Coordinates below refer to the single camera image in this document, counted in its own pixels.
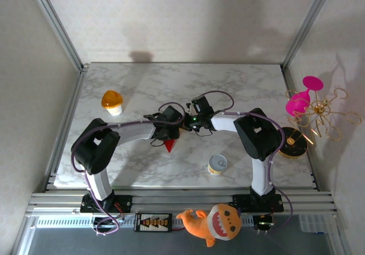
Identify gold wire holder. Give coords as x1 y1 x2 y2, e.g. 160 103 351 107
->
286 88 363 146

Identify black board yellow connectors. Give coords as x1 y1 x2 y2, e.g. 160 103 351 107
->
133 212 173 233

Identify red black wire pair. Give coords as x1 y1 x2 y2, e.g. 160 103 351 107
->
113 202 126 218

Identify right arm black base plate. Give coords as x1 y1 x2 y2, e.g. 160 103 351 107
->
229 193 285 213

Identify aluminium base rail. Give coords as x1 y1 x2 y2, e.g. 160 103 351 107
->
25 191 339 217

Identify small black electronics box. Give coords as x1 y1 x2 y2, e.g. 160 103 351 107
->
92 216 120 230
255 213 276 233

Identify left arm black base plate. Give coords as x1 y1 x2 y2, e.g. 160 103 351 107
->
80 194 133 213

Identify white cup orange domed lid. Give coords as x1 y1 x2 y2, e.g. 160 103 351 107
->
101 90 124 116

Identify aluminium frame post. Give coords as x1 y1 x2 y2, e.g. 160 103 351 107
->
281 0 338 69
27 0 89 72

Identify orange shark plush toy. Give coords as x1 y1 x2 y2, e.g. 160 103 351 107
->
176 203 242 248

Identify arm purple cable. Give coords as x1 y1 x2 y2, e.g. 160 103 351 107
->
71 102 186 237
205 90 294 235

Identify grey slotted cable duct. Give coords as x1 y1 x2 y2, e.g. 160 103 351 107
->
35 214 256 229

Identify black gold round base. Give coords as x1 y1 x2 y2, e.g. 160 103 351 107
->
278 126 309 160

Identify tin can with pull tab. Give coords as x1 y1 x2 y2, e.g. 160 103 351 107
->
208 154 229 176

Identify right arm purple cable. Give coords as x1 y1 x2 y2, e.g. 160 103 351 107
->
205 90 294 235

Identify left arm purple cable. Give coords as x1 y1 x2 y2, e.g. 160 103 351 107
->
71 102 186 237

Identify pink plastic wine glass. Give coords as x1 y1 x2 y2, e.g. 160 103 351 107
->
286 75 325 118

